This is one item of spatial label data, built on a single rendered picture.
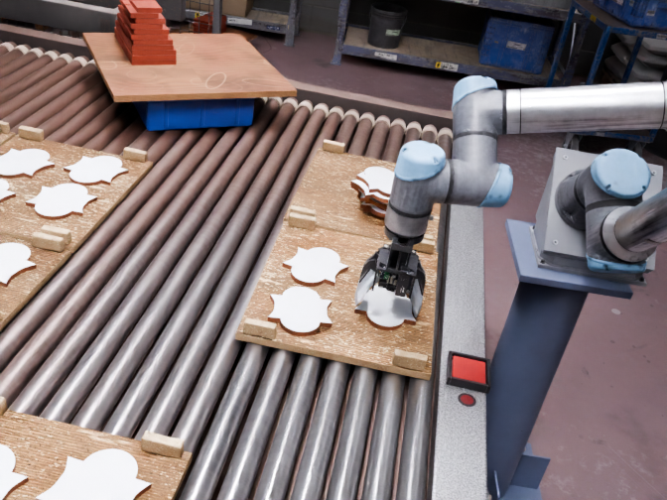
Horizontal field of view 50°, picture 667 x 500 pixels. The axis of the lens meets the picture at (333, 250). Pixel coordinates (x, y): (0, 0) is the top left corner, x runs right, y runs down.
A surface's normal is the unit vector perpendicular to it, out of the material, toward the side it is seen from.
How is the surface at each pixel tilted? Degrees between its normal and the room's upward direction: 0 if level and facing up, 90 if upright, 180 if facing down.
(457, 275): 0
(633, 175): 38
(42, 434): 0
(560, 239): 45
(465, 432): 0
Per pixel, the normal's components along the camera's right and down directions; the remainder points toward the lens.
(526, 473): -0.08, 0.53
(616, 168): 0.02, -0.34
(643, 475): 0.14, -0.84
